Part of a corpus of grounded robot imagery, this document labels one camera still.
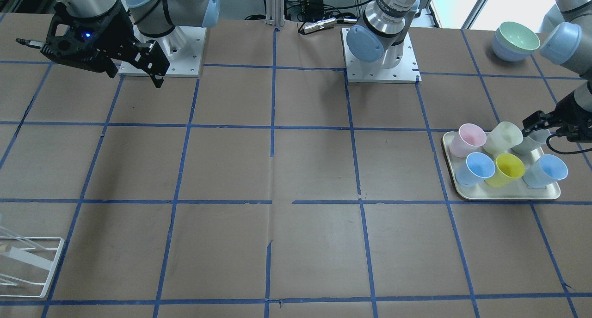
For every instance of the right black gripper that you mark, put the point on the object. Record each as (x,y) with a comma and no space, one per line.
(121,34)

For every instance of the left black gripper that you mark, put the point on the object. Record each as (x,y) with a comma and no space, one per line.
(570,111)

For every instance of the white translucent cup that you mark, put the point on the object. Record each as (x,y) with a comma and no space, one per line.
(535,140)

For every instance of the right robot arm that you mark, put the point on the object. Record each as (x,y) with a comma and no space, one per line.
(151,16)

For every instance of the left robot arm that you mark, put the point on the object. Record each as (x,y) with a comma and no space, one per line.
(568,45)

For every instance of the pale green cup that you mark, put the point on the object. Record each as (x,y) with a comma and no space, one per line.
(502,138)

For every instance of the light blue cup outer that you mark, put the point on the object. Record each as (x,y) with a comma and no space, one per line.
(548,169)

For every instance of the light blue cup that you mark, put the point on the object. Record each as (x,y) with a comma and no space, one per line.
(475,169)
(548,169)

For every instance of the yellow cup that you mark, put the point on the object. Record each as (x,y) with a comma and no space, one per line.
(508,168)

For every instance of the pink cup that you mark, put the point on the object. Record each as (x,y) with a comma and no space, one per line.
(468,139)

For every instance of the light blue cup middle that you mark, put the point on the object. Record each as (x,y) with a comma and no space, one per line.
(475,169)

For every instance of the cream plastic tray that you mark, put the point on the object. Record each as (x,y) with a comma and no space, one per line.
(517,190)

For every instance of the stacked green blue bowls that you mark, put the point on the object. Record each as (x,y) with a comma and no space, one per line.
(514,42)

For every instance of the silver flashlight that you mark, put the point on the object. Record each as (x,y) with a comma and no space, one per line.
(324,24)

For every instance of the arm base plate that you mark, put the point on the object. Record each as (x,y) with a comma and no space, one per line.
(183,47)
(400,67)

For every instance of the aluminium frame post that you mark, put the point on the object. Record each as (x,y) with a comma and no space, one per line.
(274,13)

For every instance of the white wire cup rack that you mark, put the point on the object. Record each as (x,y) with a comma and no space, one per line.
(28,264)

